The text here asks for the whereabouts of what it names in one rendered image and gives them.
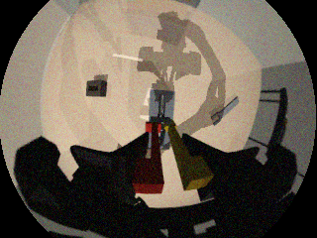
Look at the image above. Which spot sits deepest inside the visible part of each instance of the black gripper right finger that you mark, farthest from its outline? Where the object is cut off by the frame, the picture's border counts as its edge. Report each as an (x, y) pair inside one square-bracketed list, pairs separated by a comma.
[(220, 163)]

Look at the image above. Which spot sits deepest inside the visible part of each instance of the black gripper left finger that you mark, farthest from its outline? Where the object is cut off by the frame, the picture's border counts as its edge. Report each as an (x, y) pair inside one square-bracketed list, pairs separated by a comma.
[(119, 164)]

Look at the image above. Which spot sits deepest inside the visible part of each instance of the grey flat bar with forked end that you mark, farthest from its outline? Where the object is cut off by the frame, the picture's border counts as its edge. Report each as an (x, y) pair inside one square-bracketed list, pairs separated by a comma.
[(226, 110)]

